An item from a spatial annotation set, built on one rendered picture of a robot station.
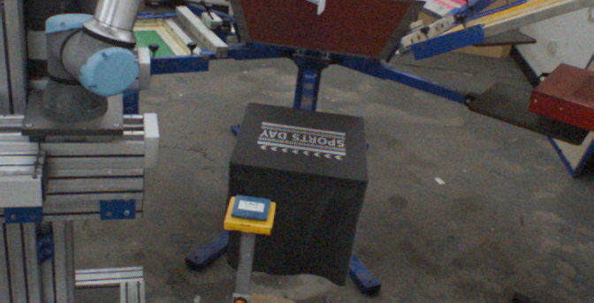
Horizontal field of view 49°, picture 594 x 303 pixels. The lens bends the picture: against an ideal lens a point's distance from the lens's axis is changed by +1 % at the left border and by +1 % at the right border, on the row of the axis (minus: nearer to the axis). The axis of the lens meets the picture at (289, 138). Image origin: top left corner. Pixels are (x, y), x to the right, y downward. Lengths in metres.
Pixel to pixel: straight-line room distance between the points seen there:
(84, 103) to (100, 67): 0.20
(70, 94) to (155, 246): 1.79
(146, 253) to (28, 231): 1.29
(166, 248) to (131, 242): 0.18
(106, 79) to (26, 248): 0.77
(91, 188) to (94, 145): 0.12
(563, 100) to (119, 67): 1.76
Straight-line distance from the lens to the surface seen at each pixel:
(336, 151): 2.22
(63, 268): 2.17
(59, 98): 1.60
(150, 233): 3.36
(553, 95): 2.68
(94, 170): 1.68
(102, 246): 3.29
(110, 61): 1.42
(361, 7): 2.02
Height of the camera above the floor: 1.97
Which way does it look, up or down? 27 degrees down
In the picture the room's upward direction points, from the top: 7 degrees clockwise
